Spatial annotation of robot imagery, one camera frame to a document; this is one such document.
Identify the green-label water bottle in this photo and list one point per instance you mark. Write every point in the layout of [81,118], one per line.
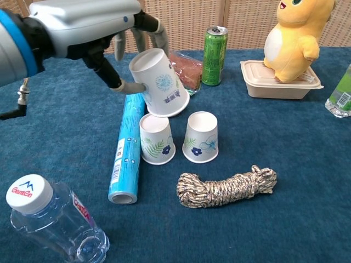
[341,96]

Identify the woven bamboo folding screen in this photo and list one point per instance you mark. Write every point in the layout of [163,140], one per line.
[192,22]

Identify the yellow plush toy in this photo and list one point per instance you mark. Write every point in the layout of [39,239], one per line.
[293,41]

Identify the beige lidded lunch box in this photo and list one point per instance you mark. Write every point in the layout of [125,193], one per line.
[263,85]

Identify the green drink can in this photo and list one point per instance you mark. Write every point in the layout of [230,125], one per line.
[214,57]

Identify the white printed paper cup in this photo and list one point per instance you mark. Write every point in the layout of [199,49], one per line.
[157,139]
[161,85]
[201,137]

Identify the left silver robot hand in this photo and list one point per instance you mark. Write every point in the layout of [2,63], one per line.
[82,24]

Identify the clear white-cap water bottle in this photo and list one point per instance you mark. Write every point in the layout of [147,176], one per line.
[55,227]

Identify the brown snack clear package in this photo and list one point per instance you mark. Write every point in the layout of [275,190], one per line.
[189,71]

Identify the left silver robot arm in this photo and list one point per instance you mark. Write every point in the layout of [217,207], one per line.
[11,49]

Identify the light blue wrap roll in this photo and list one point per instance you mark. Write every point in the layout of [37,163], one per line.
[127,153]

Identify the blue table cloth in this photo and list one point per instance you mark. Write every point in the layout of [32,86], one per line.
[274,137]

